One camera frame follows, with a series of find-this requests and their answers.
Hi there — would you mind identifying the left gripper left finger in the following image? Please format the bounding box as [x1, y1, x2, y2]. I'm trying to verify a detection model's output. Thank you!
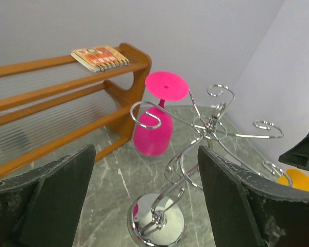
[0, 145, 96, 246]

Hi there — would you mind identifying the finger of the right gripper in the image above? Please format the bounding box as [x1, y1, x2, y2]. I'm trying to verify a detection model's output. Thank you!
[278, 133, 309, 171]

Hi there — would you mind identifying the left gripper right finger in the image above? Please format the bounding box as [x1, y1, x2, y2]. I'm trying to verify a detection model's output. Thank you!
[197, 146, 309, 246]

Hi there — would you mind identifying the orange wine glass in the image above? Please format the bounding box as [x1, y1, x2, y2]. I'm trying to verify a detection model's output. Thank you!
[286, 168, 309, 192]

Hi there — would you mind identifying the pink wine glass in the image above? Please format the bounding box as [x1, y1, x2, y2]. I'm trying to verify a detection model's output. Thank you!
[133, 71, 189, 156]

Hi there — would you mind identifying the chrome wine glass rack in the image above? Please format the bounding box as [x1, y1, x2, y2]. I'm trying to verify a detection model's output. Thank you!
[127, 83, 294, 247]

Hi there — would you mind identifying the wooden shelf rack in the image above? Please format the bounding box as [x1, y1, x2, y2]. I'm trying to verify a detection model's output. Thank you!
[0, 43, 152, 179]

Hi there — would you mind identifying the orange spiral notebook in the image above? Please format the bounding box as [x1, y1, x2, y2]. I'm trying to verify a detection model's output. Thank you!
[70, 45, 129, 73]

